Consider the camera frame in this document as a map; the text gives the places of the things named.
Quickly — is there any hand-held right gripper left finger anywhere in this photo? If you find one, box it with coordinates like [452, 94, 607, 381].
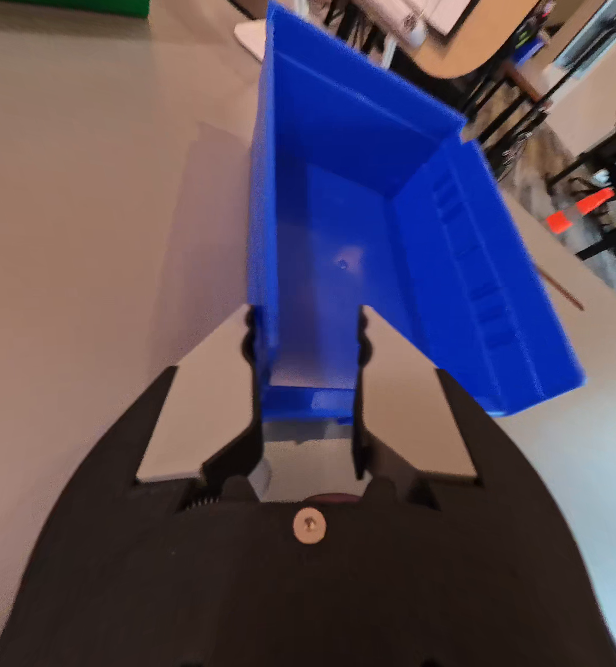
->
[135, 305, 266, 483]

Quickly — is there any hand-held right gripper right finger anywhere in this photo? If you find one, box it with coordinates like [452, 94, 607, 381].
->
[352, 305, 480, 483]

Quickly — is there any blue plastic bin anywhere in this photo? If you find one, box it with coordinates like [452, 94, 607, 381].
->
[245, 0, 587, 425]

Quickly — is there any green plastic bin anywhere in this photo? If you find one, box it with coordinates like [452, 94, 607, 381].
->
[6, 0, 151, 19]

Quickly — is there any orange traffic cone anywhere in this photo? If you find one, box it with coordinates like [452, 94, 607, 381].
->
[547, 188, 615, 235]

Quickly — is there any instruction sheet on stand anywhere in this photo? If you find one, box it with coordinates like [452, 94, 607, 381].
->
[412, 0, 543, 79]

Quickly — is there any blue storage crate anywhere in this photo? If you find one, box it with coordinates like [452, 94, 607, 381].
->
[514, 39, 547, 66]

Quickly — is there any white document stand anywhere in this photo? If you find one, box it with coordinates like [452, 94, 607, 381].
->
[234, 0, 428, 71]

